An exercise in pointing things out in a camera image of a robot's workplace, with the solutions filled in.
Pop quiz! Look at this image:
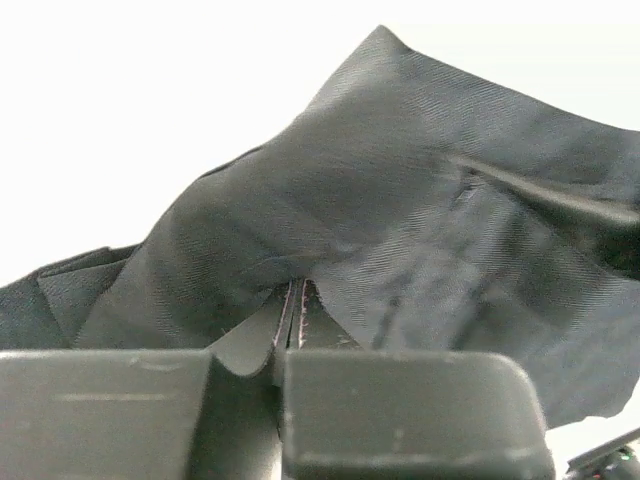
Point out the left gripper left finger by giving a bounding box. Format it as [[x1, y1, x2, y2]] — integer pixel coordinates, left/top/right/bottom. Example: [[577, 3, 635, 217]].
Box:
[[1, 286, 292, 479]]

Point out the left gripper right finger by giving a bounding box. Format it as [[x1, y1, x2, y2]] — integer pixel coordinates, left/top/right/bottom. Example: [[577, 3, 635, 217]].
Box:
[[282, 281, 555, 479]]

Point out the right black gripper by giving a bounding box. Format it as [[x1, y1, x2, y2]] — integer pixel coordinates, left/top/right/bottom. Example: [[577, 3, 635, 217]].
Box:
[[564, 429, 639, 480]]

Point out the black pleated skirt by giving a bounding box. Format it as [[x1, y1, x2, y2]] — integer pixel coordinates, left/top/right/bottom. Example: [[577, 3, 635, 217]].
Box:
[[1, 27, 639, 427]]

